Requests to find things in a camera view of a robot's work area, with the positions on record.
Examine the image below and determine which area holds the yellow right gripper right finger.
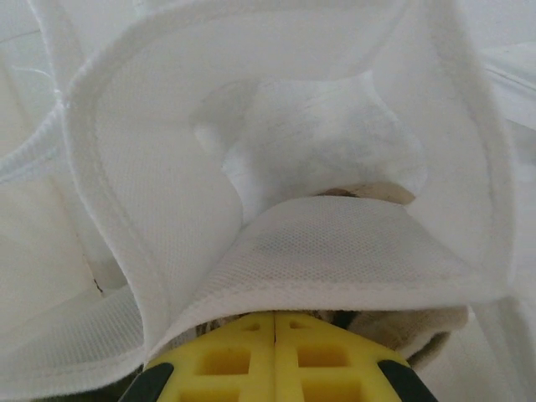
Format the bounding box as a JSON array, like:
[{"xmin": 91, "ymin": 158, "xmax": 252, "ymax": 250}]
[{"xmin": 274, "ymin": 312, "xmax": 436, "ymax": 402}]

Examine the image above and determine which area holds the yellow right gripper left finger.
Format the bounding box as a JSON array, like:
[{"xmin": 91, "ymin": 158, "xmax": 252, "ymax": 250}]
[{"xmin": 116, "ymin": 312, "xmax": 276, "ymax": 402}]

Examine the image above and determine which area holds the white fabric organizer box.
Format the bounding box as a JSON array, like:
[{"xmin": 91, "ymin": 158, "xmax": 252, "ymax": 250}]
[{"xmin": 0, "ymin": 0, "xmax": 536, "ymax": 402}]

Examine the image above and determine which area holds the brown argyle sock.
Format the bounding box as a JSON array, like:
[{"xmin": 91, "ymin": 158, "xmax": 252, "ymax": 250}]
[{"xmin": 192, "ymin": 182, "xmax": 468, "ymax": 378}]

